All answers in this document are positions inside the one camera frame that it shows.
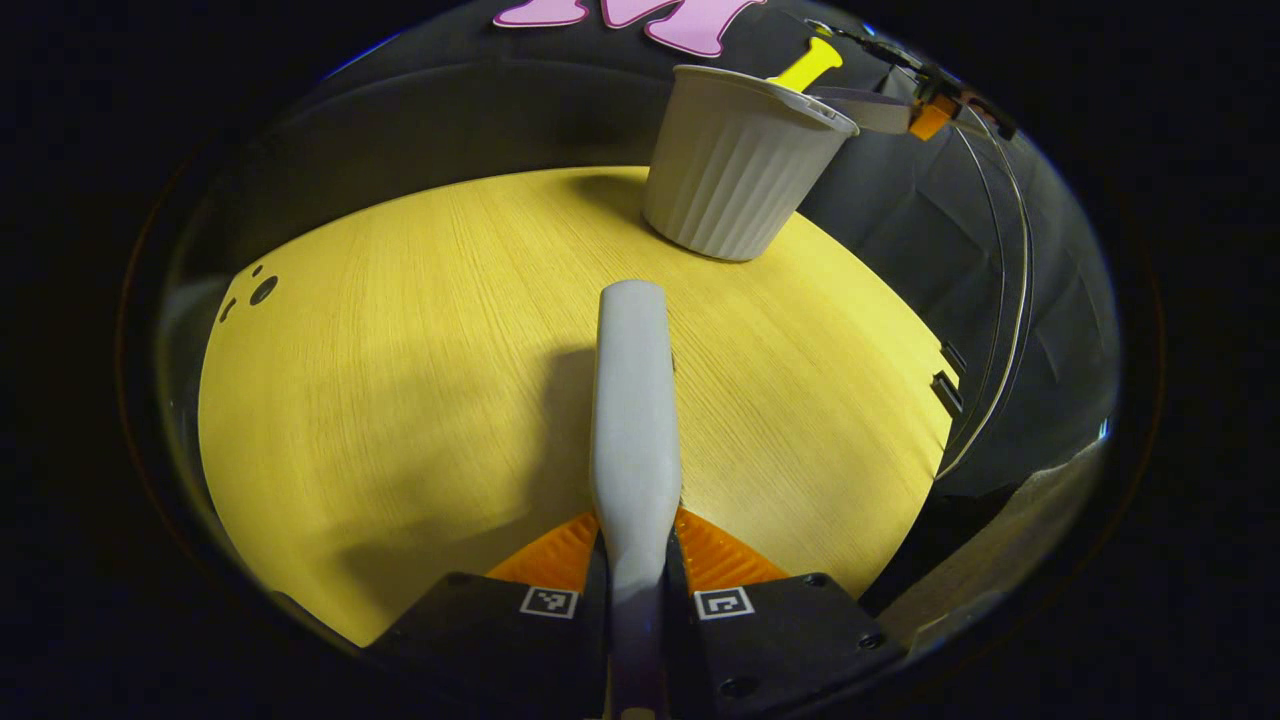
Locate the light wooden desktop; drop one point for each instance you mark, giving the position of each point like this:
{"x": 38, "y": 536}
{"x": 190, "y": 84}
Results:
{"x": 400, "y": 380}

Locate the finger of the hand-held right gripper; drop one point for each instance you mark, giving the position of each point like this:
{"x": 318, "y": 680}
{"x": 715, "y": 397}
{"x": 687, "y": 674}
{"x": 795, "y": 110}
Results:
{"x": 940, "y": 85}
{"x": 930, "y": 118}

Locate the grey plastic dustpan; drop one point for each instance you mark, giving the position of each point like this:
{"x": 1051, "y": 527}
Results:
{"x": 870, "y": 112}

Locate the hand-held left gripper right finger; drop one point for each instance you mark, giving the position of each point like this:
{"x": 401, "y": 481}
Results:
{"x": 790, "y": 630}

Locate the black desk edge bracket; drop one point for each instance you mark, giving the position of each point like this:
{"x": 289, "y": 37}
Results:
{"x": 953, "y": 358}
{"x": 946, "y": 393}

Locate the white ribbed garbage bin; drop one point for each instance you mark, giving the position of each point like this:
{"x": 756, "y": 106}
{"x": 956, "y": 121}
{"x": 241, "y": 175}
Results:
{"x": 730, "y": 180}

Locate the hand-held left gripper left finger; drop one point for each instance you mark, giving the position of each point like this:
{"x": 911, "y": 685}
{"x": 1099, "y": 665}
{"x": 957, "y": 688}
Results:
{"x": 470, "y": 635}

